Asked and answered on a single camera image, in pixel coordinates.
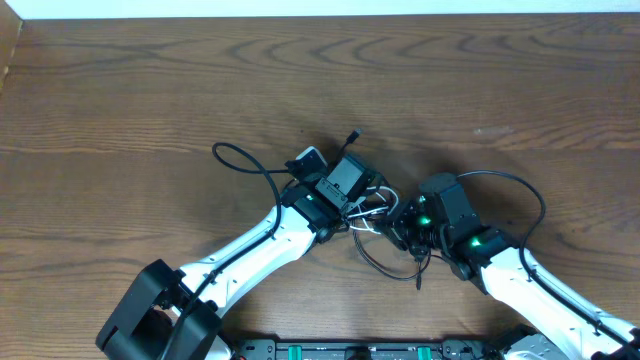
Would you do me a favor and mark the right camera black cable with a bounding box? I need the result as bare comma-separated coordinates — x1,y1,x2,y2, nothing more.
457,170,640,351

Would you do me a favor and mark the white usb cable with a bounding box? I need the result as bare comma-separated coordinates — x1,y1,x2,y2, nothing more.
344,185,400,235

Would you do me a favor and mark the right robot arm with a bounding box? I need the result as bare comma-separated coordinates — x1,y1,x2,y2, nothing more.
374,173,639,359

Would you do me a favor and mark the long black usb cable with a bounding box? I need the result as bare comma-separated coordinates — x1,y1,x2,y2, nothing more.
339,128,432,291

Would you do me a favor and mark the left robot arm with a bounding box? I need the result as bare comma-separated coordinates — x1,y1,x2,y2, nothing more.
95,148,376,359

